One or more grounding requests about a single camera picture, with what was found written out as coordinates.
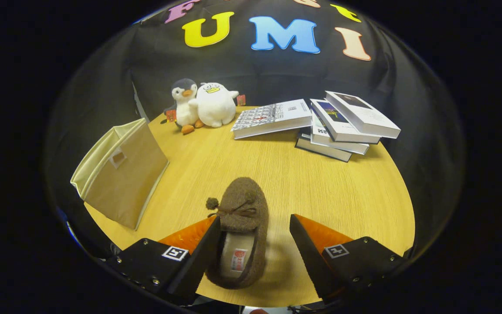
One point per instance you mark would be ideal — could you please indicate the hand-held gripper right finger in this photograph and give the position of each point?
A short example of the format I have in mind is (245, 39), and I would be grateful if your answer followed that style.
(312, 261)

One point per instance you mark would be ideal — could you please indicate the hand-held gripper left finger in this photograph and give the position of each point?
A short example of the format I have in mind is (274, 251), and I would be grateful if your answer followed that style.
(198, 261)

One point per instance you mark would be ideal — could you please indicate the brown fuzzy shoe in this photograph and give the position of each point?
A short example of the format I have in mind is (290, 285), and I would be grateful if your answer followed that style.
(242, 192)

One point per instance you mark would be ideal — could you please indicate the beige fabric storage box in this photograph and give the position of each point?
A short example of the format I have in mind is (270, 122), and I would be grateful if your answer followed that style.
(124, 183)

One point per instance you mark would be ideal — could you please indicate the dark grey book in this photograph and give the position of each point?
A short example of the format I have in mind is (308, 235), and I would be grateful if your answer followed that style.
(320, 150)

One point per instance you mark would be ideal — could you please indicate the plain white book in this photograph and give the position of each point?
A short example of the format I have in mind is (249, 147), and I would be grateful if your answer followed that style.
(334, 144)

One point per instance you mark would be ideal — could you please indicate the grey patterned cover book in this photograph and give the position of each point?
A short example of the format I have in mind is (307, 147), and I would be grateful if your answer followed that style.
(273, 117)

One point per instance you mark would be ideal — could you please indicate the grey white penguin plush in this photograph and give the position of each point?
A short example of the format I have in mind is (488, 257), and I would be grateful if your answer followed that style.
(185, 111)

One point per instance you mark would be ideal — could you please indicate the white duck plush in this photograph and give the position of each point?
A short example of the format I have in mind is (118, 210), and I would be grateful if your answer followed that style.
(216, 109)

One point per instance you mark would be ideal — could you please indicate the white book with dark picture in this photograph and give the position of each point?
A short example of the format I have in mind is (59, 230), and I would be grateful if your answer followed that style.
(364, 113)

